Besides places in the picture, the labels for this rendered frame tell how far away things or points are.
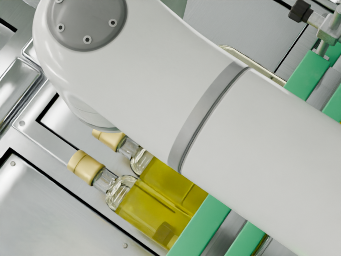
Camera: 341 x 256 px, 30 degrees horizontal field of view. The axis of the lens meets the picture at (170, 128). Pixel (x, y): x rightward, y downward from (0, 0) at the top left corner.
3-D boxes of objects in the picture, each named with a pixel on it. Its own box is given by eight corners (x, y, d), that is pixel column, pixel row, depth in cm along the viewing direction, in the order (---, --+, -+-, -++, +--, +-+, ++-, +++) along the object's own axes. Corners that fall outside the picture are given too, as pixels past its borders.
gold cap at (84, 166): (103, 176, 92) (79, 159, 93) (108, 161, 90) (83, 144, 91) (88, 191, 90) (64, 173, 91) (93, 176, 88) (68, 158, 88)
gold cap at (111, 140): (131, 135, 93) (107, 119, 94) (128, 129, 89) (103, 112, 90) (116, 155, 92) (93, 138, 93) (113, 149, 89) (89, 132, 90)
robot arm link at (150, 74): (175, 155, 41) (-11, 26, 44) (182, 192, 54) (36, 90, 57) (259, 40, 43) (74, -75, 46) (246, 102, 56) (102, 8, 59)
